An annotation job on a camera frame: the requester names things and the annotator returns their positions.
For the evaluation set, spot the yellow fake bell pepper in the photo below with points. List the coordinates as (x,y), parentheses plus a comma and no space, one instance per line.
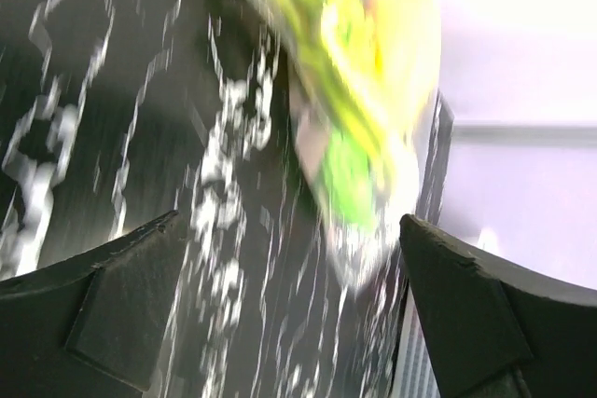
(387,53)

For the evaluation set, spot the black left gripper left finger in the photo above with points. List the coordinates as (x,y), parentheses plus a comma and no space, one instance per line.
(93,324)

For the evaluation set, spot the green fake celery stalks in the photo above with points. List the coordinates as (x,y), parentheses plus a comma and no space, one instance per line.
(357,170)

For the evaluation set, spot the clear zip top bag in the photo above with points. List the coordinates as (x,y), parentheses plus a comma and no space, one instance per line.
(355,254)

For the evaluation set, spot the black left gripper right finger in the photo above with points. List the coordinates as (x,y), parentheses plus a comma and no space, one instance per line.
(493,328)

